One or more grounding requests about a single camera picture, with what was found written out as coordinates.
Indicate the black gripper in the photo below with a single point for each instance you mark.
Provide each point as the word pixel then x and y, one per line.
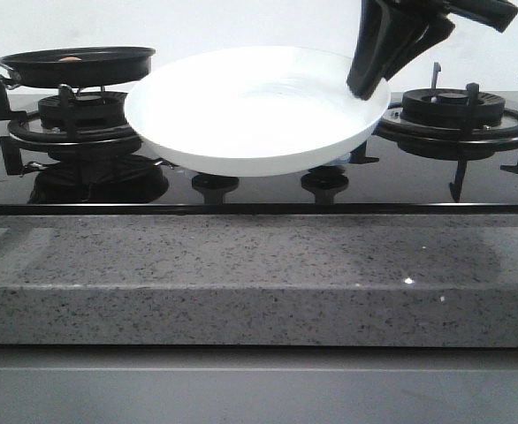
pixel 393 33

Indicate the white plate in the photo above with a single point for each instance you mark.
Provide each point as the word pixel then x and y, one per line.
pixel 254 111

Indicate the black frying pan mint handle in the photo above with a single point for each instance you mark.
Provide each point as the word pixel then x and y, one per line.
pixel 100 66

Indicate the right black gas burner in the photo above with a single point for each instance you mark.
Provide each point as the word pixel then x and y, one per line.
pixel 448 108

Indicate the black gas burner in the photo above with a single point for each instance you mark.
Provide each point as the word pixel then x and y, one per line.
pixel 448 108
pixel 91 110

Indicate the right black pan support grate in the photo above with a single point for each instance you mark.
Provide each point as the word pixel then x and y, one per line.
pixel 393 127

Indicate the black pan support grate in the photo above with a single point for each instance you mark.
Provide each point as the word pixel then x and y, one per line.
pixel 393 127
pixel 26 127

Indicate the black glass gas cooktop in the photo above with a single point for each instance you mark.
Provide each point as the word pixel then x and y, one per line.
pixel 383 176

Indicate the right silver stove knob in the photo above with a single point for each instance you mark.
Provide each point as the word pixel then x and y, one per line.
pixel 342 160

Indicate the left black gas burner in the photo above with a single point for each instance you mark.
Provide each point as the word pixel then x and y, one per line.
pixel 91 110

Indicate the left black pan support grate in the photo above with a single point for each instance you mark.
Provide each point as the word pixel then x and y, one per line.
pixel 26 127

